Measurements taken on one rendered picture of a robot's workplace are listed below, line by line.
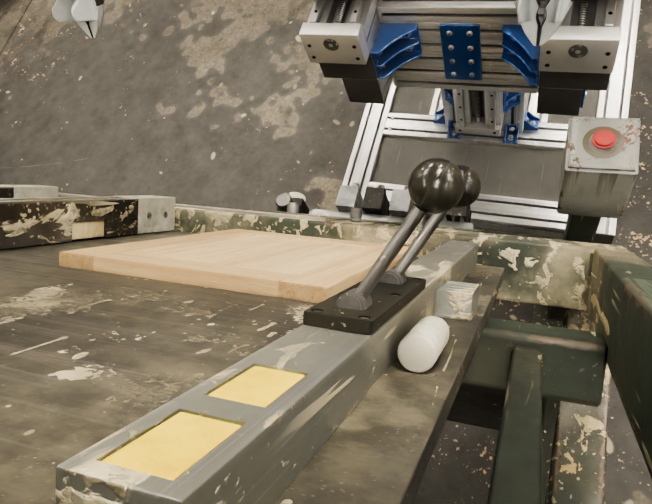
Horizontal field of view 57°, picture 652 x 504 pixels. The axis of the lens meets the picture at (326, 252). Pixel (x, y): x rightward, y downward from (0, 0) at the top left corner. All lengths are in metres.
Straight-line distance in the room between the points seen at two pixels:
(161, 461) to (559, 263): 0.94
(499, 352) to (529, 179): 1.24
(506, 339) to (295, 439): 0.53
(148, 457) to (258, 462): 0.05
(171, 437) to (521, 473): 0.28
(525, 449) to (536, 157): 1.59
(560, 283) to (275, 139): 1.64
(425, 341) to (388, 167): 1.62
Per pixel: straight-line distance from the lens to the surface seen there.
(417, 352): 0.45
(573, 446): 1.13
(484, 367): 0.79
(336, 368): 0.33
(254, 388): 0.29
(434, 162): 0.40
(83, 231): 1.11
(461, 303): 0.65
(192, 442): 0.24
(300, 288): 0.67
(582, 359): 0.79
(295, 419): 0.28
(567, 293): 1.11
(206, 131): 2.68
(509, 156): 2.02
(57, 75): 3.40
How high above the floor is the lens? 1.90
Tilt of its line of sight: 61 degrees down
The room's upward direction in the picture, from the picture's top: 32 degrees counter-clockwise
